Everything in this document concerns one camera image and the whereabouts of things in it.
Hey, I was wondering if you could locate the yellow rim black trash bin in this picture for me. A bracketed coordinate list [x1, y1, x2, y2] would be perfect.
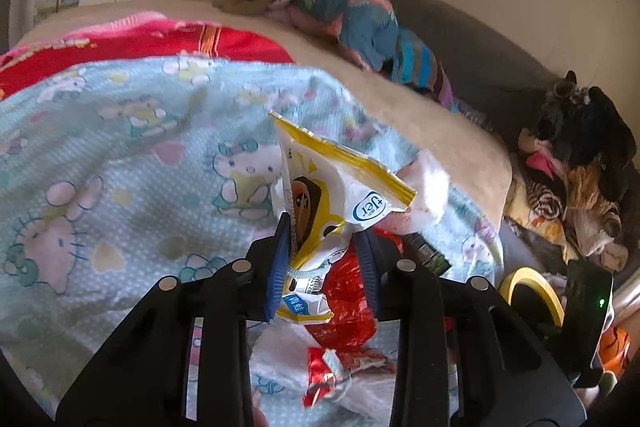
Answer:
[498, 268, 565, 340]

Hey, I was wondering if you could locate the red plastic bag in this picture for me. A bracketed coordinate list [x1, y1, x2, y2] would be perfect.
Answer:
[307, 243, 376, 351]

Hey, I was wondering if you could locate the yellow white snack wrapper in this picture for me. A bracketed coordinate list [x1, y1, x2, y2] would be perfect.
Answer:
[270, 112, 416, 325]

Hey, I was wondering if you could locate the white crumpled tissue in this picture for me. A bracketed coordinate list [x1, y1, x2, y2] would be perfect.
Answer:
[375, 150, 450, 235]

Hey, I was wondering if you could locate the beige bed cover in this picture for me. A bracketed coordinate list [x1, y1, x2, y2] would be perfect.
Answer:
[20, 0, 512, 229]

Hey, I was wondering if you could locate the clothes pile beside bed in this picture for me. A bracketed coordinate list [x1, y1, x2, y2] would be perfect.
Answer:
[503, 72, 637, 273]

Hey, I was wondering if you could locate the red white snack wrapper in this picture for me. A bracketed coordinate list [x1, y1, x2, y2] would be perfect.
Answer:
[302, 347, 396, 409]

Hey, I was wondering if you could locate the grey headboard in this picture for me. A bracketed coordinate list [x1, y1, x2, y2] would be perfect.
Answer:
[390, 0, 560, 150]

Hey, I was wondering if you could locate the light blue cartoon blanket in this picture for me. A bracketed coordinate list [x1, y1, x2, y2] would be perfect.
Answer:
[0, 54, 504, 427]

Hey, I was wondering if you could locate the colourful clothes pile on bed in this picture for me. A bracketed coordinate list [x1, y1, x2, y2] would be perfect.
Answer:
[219, 0, 483, 124]

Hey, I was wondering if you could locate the red pink blanket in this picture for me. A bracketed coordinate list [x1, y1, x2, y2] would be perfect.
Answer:
[1, 12, 293, 98]

